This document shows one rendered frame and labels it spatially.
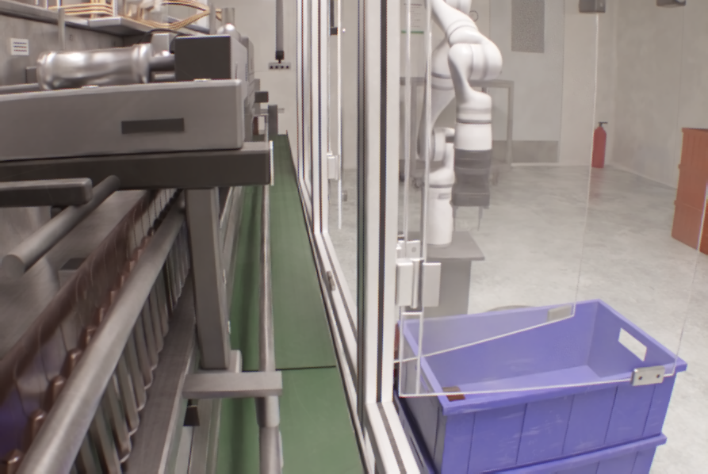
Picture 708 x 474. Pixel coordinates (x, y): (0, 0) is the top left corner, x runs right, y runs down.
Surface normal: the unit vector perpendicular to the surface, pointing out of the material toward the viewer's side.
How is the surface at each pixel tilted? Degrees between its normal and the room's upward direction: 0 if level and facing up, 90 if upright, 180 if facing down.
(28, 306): 0
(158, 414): 0
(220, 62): 90
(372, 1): 90
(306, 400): 2
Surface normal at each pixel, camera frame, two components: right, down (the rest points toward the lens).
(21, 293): 0.00, -0.97
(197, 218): 0.15, 0.25
